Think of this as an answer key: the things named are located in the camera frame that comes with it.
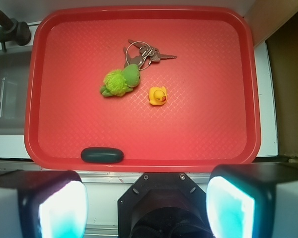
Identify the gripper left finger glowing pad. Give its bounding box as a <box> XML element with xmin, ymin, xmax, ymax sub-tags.
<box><xmin>0</xmin><ymin>170</ymin><xmax>88</xmax><ymax>238</ymax></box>

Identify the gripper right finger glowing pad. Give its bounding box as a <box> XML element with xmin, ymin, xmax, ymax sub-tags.
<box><xmin>206</xmin><ymin>162</ymin><xmax>298</xmax><ymax>238</ymax></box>

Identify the dark oval case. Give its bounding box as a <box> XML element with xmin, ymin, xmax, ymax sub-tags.
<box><xmin>81</xmin><ymin>147</ymin><xmax>124</xmax><ymax>163</ymax></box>

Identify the steel sink basin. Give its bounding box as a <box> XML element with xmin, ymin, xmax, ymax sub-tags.
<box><xmin>0</xmin><ymin>50</ymin><xmax>31</xmax><ymax>135</ymax></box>

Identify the red plastic tray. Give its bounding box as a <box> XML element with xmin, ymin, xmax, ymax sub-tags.
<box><xmin>24</xmin><ymin>6</ymin><xmax>261</xmax><ymax>172</ymax></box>

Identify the green plush turtle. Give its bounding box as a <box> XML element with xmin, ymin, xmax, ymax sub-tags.
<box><xmin>100</xmin><ymin>64</ymin><xmax>141</xmax><ymax>97</ymax></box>

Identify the yellow rubber duck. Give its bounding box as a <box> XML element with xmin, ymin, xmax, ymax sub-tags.
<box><xmin>149</xmin><ymin>86</ymin><xmax>167</xmax><ymax>106</ymax></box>

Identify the dark metal faucet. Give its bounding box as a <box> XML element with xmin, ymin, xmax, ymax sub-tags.
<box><xmin>0</xmin><ymin>10</ymin><xmax>32</xmax><ymax>52</ymax></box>

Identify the silver key bunch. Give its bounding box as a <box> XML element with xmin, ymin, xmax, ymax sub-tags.
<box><xmin>123</xmin><ymin>39</ymin><xmax>177</xmax><ymax>71</ymax></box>

